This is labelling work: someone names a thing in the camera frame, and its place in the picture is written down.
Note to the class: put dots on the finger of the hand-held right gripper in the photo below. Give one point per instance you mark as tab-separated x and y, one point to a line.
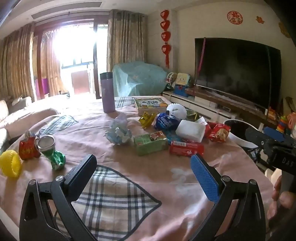
254	136
274	134

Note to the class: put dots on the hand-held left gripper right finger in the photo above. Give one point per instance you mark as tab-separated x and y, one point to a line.
204	178

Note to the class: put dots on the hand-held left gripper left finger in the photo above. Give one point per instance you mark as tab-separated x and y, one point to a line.
78	179

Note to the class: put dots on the white black trash bin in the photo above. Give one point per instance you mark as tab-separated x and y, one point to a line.
238	132

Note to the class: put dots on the red chips bag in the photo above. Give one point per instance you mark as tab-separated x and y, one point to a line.
218	133

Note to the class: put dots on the tissue paper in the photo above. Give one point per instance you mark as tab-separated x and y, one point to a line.
119	134

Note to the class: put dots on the person's right hand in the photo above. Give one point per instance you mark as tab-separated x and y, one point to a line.
276	190

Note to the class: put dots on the red yellow toy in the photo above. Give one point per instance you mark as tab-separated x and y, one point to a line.
272	114

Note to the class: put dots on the red snack packet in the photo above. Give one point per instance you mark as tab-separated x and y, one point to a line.
186	148

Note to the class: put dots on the white foam block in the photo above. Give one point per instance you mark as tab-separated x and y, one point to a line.
190	131

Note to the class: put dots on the white television stand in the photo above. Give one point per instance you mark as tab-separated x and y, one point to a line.
208	106

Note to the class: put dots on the pink plaid patched blanket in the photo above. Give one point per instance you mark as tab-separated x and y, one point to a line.
143	176

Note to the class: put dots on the green gold snack packet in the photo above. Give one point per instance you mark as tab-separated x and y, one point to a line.
193	115

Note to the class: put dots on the green carton box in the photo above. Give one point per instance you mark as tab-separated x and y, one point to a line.
150	143

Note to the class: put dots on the blue snack bag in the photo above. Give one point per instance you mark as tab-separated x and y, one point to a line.
166	121

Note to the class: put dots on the black flat television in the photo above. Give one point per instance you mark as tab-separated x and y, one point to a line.
235	69

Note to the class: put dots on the white round plastic disc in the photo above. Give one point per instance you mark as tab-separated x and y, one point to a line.
177	111

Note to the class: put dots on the yellow snack packet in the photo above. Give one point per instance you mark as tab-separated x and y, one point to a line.
146	119

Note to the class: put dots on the beige sofa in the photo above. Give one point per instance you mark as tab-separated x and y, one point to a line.
20	115

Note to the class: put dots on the blue toy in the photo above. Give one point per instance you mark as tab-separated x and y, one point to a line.
180	90

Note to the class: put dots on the yellow green toy box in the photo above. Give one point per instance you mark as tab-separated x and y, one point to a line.
183	80

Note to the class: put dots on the picture book box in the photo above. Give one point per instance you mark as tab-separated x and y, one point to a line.
150	105

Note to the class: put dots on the purple thermos bottle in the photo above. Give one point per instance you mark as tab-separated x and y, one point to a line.
107	92

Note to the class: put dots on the pink ribbon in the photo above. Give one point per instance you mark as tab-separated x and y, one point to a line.
203	55

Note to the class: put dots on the brown balcony board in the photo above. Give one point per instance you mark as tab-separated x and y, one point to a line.
80	82

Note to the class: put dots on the pink cabinet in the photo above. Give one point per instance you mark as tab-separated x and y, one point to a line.
42	88

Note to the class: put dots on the beige patterned curtain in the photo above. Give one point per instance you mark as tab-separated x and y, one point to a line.
126	37
52	67
16	64

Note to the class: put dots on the teal covered furniture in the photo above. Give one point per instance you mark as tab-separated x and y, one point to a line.
138	77

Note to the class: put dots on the gold wall decoration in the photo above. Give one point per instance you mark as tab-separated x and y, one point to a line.
284	30

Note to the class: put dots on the small orange wall decoration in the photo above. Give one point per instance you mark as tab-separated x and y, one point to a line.
260	19

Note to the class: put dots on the round red wall decoration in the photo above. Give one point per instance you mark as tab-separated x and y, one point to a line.
234	17

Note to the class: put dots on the red heart wall hanging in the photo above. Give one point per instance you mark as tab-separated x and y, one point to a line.
166	34

